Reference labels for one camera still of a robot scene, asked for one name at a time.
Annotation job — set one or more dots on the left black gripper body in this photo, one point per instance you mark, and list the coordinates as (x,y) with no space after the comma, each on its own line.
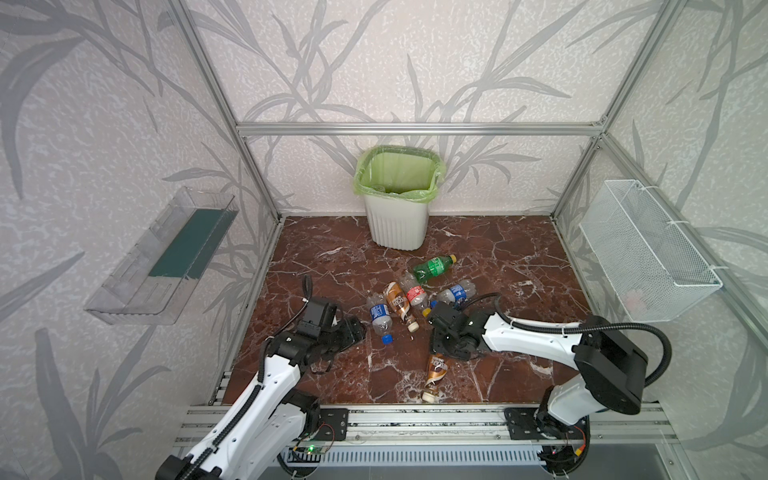
(343,333)

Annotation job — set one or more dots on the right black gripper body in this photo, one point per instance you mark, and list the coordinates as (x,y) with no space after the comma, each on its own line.
(442,330)

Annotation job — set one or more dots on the brown coffee bottle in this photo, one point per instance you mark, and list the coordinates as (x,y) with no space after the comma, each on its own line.
(400,305)
(436,370)

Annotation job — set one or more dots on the water bottle blue label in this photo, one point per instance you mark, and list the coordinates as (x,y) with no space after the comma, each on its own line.
(455,295)
(381,320)

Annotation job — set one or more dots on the clear bottle red label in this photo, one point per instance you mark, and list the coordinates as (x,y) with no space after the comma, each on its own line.
(415,293)

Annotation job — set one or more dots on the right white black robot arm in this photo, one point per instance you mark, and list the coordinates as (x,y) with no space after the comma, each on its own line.
(613,362)

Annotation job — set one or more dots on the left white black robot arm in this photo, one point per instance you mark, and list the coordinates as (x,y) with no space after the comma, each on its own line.
(270,413)

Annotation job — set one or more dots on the white ribbed trash bin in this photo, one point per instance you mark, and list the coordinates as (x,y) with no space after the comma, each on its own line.
(396,223)

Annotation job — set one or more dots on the green plastic bin liner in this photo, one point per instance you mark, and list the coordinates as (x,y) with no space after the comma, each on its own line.
(400,173)

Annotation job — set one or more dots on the green soda bottle yellow cap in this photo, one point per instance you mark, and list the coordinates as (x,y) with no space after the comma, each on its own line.
(433,268)

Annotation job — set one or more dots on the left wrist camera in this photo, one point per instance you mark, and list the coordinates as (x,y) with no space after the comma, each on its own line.
(317,318)

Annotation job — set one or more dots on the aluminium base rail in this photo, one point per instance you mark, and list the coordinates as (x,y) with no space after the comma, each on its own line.
(390,424)

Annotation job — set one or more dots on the clear acrylic wall shelf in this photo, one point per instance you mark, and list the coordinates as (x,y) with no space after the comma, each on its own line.
(157,277)

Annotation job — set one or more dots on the white wire mesh basket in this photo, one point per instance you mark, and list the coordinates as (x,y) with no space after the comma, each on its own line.
(655,270)

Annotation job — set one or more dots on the aluminium frame crossbar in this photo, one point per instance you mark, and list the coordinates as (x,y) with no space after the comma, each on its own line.
(254,129)

